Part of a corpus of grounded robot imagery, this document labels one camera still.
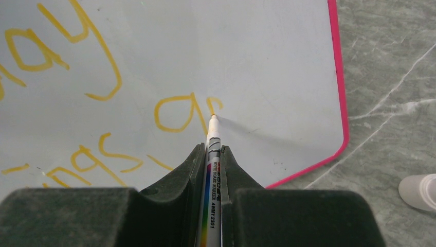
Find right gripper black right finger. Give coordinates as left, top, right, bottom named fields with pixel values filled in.
left=221, top=146, right=385, bottom=246

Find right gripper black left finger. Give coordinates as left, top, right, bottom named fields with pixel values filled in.
left=1, top=144, right=205, bottom=246

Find white marker pen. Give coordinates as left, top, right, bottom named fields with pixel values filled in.
left=195, top=115, right=221, bottom=246

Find red-framed whiteboard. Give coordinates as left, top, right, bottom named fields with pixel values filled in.
left=1, top=1, right=349, bottom=198

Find white PVC pipe frame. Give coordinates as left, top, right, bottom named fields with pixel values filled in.
left=398, top=173, right=435, bottom=212

